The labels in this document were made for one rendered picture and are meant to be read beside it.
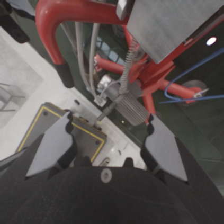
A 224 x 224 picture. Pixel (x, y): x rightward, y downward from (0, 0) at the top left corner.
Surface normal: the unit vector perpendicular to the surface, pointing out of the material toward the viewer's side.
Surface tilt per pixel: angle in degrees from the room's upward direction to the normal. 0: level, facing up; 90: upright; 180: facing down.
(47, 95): 12
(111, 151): 0
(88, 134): 0
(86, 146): 0
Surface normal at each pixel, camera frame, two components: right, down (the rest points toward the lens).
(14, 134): -0.10, -0.06
